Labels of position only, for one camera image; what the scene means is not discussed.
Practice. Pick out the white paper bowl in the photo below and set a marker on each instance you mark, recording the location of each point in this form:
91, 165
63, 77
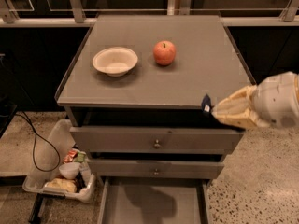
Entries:
115, 62

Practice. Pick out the clear plastic bin lid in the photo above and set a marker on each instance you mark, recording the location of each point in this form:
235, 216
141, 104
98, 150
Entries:
49, 155

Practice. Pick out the white plastic bottle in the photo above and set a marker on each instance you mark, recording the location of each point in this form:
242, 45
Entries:
85, 172

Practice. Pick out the grey bottom drawer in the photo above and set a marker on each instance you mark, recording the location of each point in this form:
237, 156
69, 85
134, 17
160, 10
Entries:
132, 200

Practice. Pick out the small white cup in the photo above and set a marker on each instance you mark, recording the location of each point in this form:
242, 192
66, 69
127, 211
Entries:
69, 170

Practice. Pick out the dark blue rxbar wrapper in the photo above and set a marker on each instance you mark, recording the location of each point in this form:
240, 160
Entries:
207, 108

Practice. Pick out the metal window railing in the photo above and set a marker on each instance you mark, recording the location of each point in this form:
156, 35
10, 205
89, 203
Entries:
59, 13

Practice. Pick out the yellow snack bag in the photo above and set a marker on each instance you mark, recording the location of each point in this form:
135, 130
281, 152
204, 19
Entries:
58, 183

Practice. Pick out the green snack packet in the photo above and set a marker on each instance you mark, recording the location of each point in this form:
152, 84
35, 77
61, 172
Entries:
80, 158

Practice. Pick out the grey top drawer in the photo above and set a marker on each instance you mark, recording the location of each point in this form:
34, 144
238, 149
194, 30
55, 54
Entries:
155, 140

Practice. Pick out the red snack packet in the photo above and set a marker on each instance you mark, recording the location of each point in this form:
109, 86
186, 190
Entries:
71, 154

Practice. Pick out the grey middle drawer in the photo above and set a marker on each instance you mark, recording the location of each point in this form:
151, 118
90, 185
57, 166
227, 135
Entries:
157, 169

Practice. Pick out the red apple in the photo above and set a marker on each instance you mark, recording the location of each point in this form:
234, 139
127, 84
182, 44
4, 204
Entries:
164, 53

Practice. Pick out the clear plastic storage bin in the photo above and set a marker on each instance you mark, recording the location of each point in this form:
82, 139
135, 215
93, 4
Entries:
84, 192

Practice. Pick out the grey drawer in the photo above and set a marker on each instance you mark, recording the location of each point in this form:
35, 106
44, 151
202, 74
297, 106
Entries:
155, 140
157, 169
132, 200

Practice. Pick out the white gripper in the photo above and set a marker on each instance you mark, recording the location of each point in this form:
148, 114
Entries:
275, 101

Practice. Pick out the grey drawer cabinet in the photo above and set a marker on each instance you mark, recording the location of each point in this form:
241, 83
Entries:
153, 95

